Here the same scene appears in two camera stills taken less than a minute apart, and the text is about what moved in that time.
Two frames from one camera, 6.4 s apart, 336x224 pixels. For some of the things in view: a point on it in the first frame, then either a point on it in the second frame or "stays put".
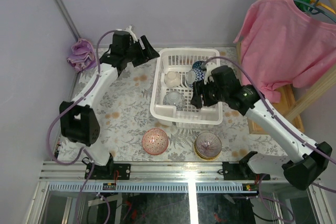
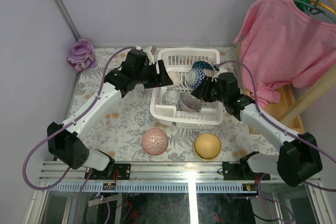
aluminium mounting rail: (236, 171) stays put
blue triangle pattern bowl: (196, 65) stays put
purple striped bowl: (208, 144) to (189, 103)
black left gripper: (139, 53) to (157, 75)
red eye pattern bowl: (155, 141) stays put
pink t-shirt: (280, 43) stays put
